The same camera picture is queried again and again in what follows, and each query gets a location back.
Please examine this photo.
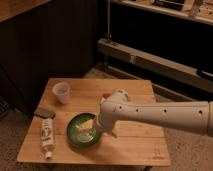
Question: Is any metal vertical pole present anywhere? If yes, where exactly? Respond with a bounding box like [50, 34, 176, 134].
[107, 0, 111, 41]

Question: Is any green ceramic bowl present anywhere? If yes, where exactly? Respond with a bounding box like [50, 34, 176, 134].
[66, 113, 101, 148]

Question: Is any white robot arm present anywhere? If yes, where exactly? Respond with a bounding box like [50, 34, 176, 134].
[78, 89, 213, 137]

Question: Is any white tube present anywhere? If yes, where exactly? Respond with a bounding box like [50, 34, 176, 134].
[41, 118, 54, 160]

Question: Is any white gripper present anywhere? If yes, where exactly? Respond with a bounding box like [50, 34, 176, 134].
[76, 116, 117, 138]

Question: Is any wooden shelf with items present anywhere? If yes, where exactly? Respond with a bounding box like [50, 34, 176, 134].
[112, 0, 213, 26]

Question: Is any wooden bench beam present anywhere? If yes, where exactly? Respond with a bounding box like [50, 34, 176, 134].
[97, 38, 213, 93]

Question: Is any red and white packet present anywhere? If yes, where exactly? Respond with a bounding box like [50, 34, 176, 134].
[100, 93, 111, 104]

